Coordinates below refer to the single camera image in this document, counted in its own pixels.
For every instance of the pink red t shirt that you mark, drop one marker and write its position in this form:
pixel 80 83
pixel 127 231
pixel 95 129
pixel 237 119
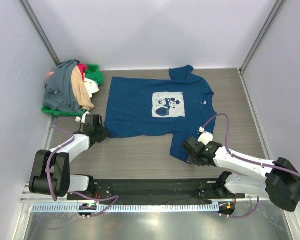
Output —
pixel 83 68

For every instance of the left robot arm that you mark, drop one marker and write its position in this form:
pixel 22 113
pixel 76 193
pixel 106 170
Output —
pixel 51 173

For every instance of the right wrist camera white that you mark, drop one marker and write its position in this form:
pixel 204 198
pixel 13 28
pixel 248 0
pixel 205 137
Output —
pixel 205 135

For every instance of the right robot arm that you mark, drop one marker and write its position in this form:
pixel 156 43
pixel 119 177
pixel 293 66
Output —
pixel 277 181

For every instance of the right frame post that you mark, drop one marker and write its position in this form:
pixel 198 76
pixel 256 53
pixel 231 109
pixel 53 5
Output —
pixel 274 12

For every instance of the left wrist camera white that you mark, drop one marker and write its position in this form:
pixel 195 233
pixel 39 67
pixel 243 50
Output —
pixel 82 119

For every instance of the tan beige t shirt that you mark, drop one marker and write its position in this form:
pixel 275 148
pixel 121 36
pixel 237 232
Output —
pixel 79 90

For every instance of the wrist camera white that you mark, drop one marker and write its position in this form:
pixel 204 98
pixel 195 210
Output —
pixel 82 119
pixel 205 135

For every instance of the frame post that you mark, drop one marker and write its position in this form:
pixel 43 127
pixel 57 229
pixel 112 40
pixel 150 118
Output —
pixel 39 30
pixel 274 12

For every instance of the grey t shirt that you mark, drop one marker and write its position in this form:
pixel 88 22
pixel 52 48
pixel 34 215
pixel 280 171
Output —
pixel 59 95

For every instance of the green t shirt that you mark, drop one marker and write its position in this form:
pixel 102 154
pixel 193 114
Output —
pixel 95 76

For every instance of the blue t shirt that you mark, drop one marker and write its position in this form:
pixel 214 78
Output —
pixel 151 107

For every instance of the left frame post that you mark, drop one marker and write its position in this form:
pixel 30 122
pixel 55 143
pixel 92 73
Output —
pixel 39 30

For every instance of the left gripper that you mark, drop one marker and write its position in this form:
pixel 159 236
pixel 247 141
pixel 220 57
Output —
pixel 104 135

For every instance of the slotted cable duct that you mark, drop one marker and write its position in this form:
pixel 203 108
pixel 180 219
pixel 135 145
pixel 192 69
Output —
pixel 90 208

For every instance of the green plastic bin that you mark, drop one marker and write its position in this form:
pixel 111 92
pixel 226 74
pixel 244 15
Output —
pixel 92 68

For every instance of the cream white t shirt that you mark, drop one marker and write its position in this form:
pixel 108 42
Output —
pixel 91 86

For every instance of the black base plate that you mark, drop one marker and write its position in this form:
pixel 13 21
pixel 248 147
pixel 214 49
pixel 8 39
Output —
pixel 159 192

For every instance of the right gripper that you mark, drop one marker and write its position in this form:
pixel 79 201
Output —
pixel 191 160

